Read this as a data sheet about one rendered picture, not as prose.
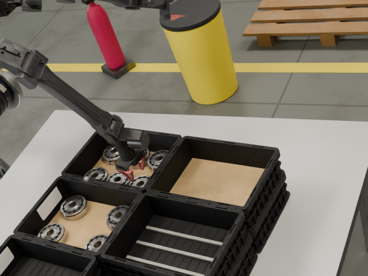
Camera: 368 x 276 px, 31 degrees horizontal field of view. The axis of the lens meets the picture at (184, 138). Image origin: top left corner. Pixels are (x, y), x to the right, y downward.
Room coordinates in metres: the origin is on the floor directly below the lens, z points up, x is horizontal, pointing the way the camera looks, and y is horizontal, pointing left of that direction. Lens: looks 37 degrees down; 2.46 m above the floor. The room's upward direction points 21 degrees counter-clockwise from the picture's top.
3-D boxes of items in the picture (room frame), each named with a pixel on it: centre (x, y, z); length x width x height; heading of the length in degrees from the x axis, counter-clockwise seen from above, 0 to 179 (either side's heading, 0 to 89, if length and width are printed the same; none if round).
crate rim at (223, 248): (1.56, 0.15, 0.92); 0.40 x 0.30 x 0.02; 48
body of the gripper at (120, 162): (1.93, 0.21, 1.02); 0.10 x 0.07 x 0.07; 132
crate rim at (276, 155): (1.78, -0.05, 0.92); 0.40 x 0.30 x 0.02; 48
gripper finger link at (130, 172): (1.92, 0.22, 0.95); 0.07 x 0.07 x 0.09; 42
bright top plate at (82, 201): (1.95, 0.48, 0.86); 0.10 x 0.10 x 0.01
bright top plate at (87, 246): (1.70, 0.41, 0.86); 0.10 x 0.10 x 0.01
